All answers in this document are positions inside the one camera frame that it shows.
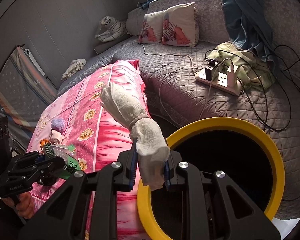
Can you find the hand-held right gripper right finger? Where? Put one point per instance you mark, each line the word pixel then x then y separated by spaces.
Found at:
pixel 167 175

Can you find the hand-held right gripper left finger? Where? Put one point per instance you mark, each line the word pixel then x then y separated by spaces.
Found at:
pixel 133 165

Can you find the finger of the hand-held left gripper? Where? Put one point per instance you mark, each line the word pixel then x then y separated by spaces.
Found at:
pixel 53 163
pixel 32 155

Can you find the long orange wrapper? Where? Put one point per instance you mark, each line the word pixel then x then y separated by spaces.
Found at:
pixel 43 143

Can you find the green snack packet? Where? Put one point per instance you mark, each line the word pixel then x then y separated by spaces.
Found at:
pixel 71 166

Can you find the white cloth bundle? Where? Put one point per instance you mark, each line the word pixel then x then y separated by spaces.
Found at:
pixel 145 135

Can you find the purple haired small doll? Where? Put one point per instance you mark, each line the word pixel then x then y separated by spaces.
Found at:
pixel 58 125

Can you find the yellow rimmed black bin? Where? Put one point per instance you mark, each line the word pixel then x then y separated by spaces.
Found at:
pixel 227 123

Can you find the person's left hand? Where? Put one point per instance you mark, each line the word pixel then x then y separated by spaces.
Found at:
pixel 26 205

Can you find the pink floral blanket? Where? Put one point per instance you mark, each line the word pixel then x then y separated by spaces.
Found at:
pixel 110 135

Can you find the cream crumpled cloth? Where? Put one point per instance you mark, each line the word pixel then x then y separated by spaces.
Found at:
pixel 75 67

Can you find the pink white power strip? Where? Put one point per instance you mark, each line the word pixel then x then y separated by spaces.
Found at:
pixel 222 82

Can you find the black charger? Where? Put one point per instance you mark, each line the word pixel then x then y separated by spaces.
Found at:
pixel 210 72

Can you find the white charger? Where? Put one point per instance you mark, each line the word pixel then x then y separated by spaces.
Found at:
pixel 231 76

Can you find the grey pillow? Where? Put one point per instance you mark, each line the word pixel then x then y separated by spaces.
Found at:
pixel 102 48

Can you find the white tiger plush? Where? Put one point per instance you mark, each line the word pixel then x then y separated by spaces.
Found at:
pixel 112 28

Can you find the baby print cushion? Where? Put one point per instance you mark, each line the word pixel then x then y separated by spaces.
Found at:
pixel 180 25
pixel 150 27

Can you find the light green cloth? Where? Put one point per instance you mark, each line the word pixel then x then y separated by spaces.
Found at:
pixel 252 62

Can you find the long blue curtain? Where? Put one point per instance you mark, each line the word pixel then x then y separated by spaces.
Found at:
pixel 250 17

